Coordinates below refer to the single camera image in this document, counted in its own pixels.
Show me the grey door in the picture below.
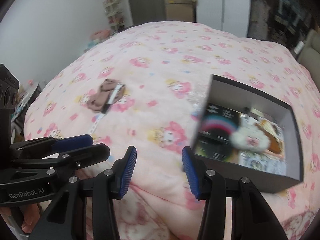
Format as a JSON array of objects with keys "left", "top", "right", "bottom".
[{"left": 129, "top": 0, "right": 166, "bottom": 25}]

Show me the clear bubble wrap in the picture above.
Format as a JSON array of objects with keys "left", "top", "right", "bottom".
[{"left": 187, "top": 85, "right": 209, "bottom": 121}]

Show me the pink cartoon print blanket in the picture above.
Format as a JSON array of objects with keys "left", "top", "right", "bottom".
[{"left": 24, "top": 21, "right": 319, "bottom": 239}]

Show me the storage shelf with toys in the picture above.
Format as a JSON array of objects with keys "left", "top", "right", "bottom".
[{"left": 103, "top": 0, "right": 125, "bottom": 35}]

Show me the brown wooden comb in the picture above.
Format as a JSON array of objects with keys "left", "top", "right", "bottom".
[{"left": 258, "top": 119, "right": 283, "bottom": 154}]

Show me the white strap smartwatch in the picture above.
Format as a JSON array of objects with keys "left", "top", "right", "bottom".
[{"left": 87, "top": 79, "right": 125, "bottom": 135}]

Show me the left hand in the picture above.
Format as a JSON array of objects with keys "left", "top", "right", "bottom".
[{"left": 1, "top": 204, "right": 40, "bottom": 234}]

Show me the white wardrobe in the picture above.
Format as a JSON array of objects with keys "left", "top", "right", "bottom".
[{"left": 196, "top": 0, "right": 251, "bottom": 37}]

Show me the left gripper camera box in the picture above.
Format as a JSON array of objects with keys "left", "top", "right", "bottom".
[{"left": 0, "top": 64, "right": 20, "bottom": 176}]

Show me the black colourful ring booklet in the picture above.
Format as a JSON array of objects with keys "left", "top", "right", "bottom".
[{"left": 195, "top": 103, "right": 240, "bottom": 162}]

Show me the grey padded headboard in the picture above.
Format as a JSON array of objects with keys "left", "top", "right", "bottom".
[{"left": 297, "top": 29, "right": 320, "bottom": 86}]

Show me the white fluffy plush pouch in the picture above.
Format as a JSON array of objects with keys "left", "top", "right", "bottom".
[{"left": 229, "top": 125, "right": 270, "bottom": 153}]

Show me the black cardboard storage box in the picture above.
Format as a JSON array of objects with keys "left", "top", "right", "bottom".
[{"left": 191, "top": 75, "right": 304, "bottom": 193}]

